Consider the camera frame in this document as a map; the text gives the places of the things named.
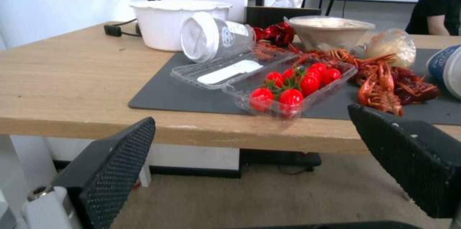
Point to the clear cup with white lid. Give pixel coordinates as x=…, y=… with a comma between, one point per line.
x=212, y=38

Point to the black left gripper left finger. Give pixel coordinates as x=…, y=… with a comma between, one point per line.
x=108, y=169

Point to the white label on clamshell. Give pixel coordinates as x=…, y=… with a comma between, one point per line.
x=230, y=72

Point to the red cherry tomato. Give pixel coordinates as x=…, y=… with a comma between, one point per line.
x=289, y=73
x=330, y=75
x=291, y=99
x=309, y=84
x=318, y=67
x=262, y=98
x=274, y=79

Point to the blue and white paper cup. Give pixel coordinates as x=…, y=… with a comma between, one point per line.
x=448, y=68

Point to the clear plastic bag with food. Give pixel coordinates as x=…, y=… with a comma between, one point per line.
x=394, y=46

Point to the dark grey table mat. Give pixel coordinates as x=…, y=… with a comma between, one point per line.
x=165, y=91

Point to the dark red crayfish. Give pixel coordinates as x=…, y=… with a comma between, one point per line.
x=414, y=88

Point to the white scalloped plastic bucket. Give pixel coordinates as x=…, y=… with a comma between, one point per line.
x=158, y=27

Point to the black table base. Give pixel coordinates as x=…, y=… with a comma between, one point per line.
x=281, y=160

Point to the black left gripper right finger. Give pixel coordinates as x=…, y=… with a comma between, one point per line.
x=414, y=158

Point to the clear plastic clamshell box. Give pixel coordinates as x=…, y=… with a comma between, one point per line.
x=216, y=77

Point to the black power adapter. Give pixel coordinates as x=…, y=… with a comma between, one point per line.
x=112, y=30

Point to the black tissue box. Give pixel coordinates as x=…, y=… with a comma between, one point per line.
x=266, y=15

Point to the red foil wrapper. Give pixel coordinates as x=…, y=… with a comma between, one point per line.
x=275, y=33

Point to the white table leg panel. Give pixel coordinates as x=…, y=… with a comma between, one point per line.
x=194, y=157

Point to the brown paper bowl with lid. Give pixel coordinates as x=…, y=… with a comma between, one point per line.
x=329, y=36

